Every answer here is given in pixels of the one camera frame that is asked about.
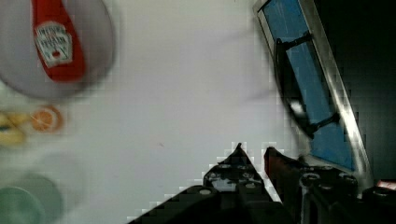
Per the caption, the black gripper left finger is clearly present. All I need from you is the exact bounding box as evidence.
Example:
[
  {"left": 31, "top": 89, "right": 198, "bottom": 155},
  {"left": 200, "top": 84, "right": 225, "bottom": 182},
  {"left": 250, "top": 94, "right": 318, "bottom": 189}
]
[{"left": 128, "top": 145, "right": 280, "bottom": 224}]

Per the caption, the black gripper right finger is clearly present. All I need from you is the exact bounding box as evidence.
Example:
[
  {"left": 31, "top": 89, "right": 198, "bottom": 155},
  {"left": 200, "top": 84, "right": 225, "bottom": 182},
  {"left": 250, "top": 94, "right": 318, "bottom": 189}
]
[{"left": 263, "top": 147, "right": 396, "bottom": 224}]

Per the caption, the black toaster oven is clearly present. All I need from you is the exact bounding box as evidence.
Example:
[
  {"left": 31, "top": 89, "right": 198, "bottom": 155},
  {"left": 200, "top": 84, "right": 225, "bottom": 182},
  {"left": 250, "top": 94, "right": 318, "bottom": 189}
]
[{"left": 314, "top": 0, "right": 396, "bottom": 181}]

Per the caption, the green cup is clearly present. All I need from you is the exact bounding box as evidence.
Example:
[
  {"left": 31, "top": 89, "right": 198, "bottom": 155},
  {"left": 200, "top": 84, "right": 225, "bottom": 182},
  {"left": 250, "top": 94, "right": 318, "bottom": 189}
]
[{"left": 0, "top": 175, "right": 64, "bottom": 224}]

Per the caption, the yellow toy with orange slice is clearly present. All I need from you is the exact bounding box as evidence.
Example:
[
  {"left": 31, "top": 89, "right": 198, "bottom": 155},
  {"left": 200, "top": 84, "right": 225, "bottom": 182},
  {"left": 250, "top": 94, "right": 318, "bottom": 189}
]
[{"left": 0, "top": 105, "right": 64, "bottom": 147}]

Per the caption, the red ketchup bottle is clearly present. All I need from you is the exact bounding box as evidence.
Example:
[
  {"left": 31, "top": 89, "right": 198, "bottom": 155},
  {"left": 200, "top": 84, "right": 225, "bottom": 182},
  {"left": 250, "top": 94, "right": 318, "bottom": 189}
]
[{"left": 31, "top": 0, "right": 85, "bottom": 82}]

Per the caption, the grey oval plate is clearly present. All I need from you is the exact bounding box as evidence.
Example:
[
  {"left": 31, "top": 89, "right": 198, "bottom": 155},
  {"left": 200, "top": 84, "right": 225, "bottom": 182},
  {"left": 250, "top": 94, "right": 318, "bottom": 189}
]
[{"left": 0, "top": 0, "right": 115, "bottom": 100}]

